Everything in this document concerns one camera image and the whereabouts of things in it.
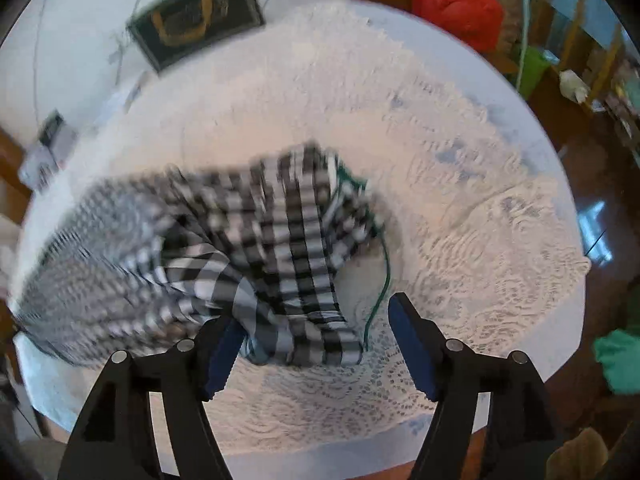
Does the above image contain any black gold gift box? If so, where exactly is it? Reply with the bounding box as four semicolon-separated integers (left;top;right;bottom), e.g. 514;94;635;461
127;0;265;73

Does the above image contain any black white checkered garment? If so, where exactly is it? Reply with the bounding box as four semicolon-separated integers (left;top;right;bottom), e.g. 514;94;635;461
15;143;380;366

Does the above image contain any red mesh bag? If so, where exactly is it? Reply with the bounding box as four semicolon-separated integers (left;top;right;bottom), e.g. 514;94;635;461
411;0;504;53

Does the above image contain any cookware product box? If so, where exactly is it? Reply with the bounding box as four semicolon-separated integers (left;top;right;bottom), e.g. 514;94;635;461
18;110;79;192

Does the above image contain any white lace tablecloth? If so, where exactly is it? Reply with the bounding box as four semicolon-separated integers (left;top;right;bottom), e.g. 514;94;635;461
10;2;589;479

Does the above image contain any white paper booklet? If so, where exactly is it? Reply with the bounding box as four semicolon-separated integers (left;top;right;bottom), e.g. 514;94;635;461
90;70;150;130

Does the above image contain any green cloth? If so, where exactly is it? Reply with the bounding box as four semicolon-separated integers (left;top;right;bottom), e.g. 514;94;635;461
593;330;640;396

